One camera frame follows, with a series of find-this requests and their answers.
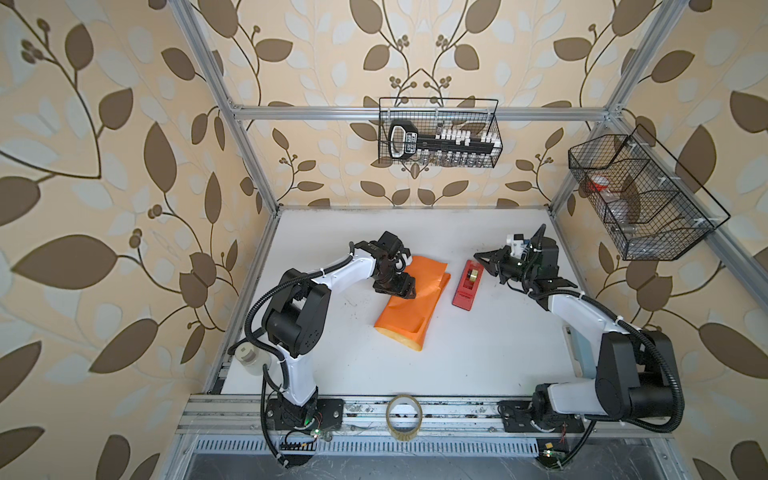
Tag red tape dispenser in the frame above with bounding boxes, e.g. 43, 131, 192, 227
452, 260, 484, 311

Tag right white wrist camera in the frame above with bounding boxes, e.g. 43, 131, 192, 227
506, 233, 530, 260

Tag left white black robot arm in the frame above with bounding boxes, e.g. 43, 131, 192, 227
240, 231, 416, 469

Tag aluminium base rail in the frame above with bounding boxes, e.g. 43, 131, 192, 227
176, 394, 673, 439

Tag clear tape roll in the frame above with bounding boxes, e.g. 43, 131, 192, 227
385, 394, 423, 442

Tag black socket set rail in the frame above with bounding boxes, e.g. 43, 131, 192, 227
382, 120, 503, 160

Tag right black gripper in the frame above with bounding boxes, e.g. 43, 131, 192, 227
474, 245, 535, 286

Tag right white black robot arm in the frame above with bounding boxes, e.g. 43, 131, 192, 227
473, 226, 685, 470

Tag yellow orange wrapping paper sheet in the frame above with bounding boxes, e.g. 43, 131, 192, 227
374, 256, 451, 351

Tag back black wire basket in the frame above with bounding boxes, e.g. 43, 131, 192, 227
378, 96, 504, 169

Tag red capped clear jar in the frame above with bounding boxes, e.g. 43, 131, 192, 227
585, 175, 610, 194

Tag side black wire basket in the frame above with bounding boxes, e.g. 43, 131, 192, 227
568, 124, 731, 261

